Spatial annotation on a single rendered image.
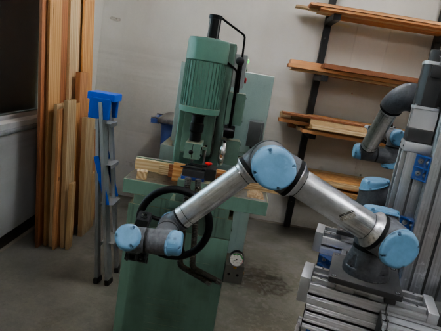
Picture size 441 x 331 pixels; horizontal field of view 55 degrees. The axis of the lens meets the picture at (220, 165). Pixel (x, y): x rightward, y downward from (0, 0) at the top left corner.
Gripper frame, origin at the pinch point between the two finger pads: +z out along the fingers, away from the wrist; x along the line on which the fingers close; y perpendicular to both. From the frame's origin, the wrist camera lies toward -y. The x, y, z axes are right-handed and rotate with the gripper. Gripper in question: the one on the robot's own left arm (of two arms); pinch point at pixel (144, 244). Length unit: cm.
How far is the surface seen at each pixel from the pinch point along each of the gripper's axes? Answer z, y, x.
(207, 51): -9, -78, 9
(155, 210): 17.7, -16.4, -1.4
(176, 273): 30.6, 6.4, 10.8
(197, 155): 16.0, -42.6, 11.3
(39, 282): 111, 20, -75
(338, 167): 237, -129, 132
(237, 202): 13.2, -24.3, 31.2
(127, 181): 12.6, -25.3, -14.5
